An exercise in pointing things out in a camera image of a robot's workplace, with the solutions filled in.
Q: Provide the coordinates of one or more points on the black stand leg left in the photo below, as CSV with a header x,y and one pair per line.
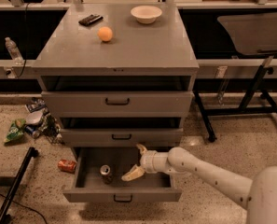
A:
x,y
31,153

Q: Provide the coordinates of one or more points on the grey bottom drawer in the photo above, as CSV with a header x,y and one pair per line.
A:
x,y
88,186

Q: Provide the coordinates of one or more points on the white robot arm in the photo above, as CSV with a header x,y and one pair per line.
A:
x,y
258,196

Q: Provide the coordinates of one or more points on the pile of floor litter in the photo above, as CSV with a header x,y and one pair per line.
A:
x,y
39,121

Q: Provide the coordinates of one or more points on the orange fruit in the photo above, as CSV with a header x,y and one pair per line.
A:
x,y
105,34

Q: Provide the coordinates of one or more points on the red crushed can on floor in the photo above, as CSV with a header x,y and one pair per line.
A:
x,y
67,166

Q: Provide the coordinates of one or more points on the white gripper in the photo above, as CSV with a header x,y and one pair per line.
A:
x,y
147,161

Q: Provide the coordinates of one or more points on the grey top drawer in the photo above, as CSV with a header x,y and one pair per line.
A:
x,y
81,102

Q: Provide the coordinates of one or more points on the grey drawer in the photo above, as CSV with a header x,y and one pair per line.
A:
x,y
121,137
81,102
88,186

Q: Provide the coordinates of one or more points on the clear plastic water bottle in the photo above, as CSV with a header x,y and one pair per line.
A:
x,y
13,51

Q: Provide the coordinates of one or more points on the black snack bar wrapper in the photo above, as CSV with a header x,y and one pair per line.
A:
x,y
91,19

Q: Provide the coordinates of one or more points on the grey middle drawer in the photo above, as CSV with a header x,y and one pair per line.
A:
x,y
121,137

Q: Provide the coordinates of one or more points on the white paper bowl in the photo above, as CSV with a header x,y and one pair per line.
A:
x,y
146,14

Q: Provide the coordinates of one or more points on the green chip bag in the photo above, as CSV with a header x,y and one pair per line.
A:
x,y
15,131

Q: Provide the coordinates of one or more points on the orange soda can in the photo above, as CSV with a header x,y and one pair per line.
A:
x,y
106,173

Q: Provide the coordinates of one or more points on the grey metal drawer cabinet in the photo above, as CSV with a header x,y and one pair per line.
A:
x,y
153,57

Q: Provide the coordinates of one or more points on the black folding table stand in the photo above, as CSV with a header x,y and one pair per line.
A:
x,y
251,35

